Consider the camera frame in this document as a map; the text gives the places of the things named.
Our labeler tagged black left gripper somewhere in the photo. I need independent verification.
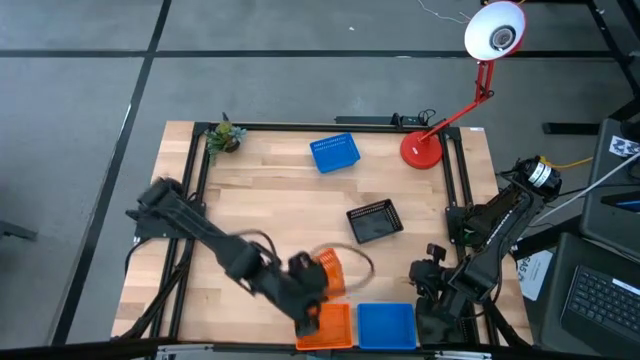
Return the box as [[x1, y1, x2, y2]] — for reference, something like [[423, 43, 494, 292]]
[[286, 250, 331, 340]]

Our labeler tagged blue slotted plastic basket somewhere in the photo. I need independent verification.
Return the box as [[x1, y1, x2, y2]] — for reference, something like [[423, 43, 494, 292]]
[[356, 301, 418, 352], [308, 131, 362, 175]]

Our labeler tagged black slotted plastic basket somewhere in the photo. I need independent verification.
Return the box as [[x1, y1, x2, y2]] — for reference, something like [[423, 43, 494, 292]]
[[415, 297, 475, 347], [345, 198, 405, 245]]

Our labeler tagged white paper sheet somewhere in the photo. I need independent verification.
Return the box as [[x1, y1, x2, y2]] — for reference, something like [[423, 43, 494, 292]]
[[516, 248, 555, 302]]

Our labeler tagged red desk lamp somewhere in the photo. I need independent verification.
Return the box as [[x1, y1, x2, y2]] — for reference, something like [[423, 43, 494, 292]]
[[399, 0, 528, 171]]

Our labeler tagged black power strip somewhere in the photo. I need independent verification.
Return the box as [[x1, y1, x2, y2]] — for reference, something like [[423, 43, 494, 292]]
[[334, 114, 426, 127]]

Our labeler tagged black laptop keyboard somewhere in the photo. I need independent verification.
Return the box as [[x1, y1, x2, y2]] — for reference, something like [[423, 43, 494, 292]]
[[559, 263, 640, 347]]

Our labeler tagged grey equipment case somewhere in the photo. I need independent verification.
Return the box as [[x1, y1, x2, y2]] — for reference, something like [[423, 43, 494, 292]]
[[578, 117, 640, 262]]

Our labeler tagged small potted succulent plant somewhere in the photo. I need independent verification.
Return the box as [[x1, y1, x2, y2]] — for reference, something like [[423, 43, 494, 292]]
[[204, 118, 248, 165]]

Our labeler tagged black and white marker tag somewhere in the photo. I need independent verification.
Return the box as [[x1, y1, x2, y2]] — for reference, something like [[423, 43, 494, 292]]
[[608, 134, 640, 159]]

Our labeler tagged black metal stand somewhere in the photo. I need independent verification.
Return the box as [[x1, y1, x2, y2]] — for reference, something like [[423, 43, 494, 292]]
[[481, 0, 640, 136]]

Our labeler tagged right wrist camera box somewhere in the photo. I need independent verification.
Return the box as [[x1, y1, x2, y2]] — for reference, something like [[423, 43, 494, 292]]
[[425, 242, 448, 265]]

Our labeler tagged grey looped arm cable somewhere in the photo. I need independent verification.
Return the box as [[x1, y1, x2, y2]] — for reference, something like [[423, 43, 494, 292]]
[[310, 241, 377, 292]]

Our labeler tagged black cable bundle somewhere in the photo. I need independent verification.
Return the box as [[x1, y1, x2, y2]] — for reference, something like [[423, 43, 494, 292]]
[[113, 236, 197, 342]]

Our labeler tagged yellow cable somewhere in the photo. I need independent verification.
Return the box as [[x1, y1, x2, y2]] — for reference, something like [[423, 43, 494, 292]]
[[538, 155, 595, 172]]

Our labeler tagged black aluminium table frame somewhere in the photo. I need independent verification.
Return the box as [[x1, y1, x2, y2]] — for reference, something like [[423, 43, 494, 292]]
[[112, 119, 532, 352]]

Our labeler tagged thin white floor cable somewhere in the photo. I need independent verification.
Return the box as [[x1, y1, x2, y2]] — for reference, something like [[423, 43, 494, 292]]
[[416, 0, 474, 26]]

